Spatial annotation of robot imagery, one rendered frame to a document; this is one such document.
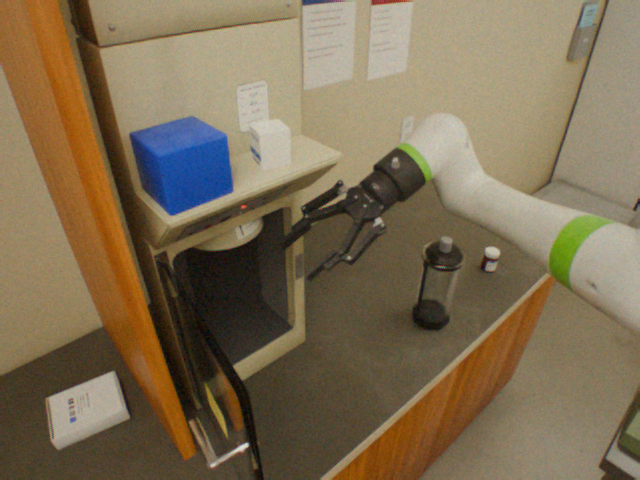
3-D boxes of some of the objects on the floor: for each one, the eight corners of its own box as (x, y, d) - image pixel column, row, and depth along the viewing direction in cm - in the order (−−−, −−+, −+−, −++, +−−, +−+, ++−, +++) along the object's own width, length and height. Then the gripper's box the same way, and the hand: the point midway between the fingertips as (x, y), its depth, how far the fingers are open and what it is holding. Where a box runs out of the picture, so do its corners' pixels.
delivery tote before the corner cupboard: (518, 233, 315) (530, 195, 296) (544, 214, 336) (556, 178, 317) (596, 274, 277) (616, 233, 258) (620, 250, 298) (639, 211, 279)
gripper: (350, 143, 84) (257, 217, 81) (424, 211, 75) (323, 296, 73) (354, 163, 91) (268, 232, 88) (423, 228, 82) (330, 307, 80)
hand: (304, 252), depth 81 cm, fingers open, 7 cm apart
